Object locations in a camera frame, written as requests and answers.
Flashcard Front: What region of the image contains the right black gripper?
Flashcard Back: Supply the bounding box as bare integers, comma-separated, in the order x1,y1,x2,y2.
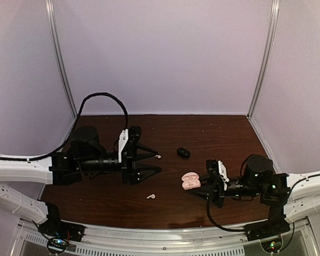
185,174,262,210

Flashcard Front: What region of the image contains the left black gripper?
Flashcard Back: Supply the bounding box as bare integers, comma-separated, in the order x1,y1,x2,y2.
79,142,162,185

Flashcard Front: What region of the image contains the round white case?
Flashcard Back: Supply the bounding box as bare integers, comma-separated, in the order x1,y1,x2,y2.
181,172,201,190

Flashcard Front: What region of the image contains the black earbud charging case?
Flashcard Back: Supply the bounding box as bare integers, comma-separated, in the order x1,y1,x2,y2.
177,147,190,158

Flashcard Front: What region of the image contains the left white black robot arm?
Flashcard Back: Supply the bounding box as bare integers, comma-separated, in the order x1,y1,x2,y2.
0,126,162,237

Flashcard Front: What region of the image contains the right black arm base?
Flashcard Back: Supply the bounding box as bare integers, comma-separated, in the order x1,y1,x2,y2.
244,207,290,241

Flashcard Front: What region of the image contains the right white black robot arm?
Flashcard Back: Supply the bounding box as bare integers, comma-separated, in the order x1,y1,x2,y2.
181,155,320,236

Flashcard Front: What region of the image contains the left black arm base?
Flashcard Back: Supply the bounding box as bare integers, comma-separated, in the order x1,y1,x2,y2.
38,203,85,242

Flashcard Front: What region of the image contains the right black braided cable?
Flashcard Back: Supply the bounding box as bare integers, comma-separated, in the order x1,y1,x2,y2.
205,178,246,231

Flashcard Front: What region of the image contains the black braided cable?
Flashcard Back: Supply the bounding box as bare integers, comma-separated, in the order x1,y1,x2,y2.
205,178,246,231
0,92,129,162

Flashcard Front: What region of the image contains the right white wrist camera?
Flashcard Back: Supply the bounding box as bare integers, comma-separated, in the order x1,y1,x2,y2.
218,160,230,191

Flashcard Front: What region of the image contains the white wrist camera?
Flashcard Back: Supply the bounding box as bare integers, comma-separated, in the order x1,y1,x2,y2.
118,129,129,163
218,160,230,191

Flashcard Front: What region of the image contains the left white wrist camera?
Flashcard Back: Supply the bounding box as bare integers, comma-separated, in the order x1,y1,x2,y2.
118,129,129,163

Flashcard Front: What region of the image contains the left black braided cable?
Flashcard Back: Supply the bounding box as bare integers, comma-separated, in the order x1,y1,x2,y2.
0,92,129,162

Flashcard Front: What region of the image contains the front aluminium rail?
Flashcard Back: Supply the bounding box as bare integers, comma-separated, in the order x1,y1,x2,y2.
8,218,320,255

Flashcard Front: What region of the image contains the left aluminium frame post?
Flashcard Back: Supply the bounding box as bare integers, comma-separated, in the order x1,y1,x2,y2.
45,0,77,118

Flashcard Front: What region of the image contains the aluminium frame post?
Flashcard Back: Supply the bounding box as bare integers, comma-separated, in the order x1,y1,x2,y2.
247,0,280,119
45,0,77,118

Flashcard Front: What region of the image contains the right aluminium frame post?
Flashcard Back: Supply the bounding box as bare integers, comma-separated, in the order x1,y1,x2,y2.
247,0,280,119

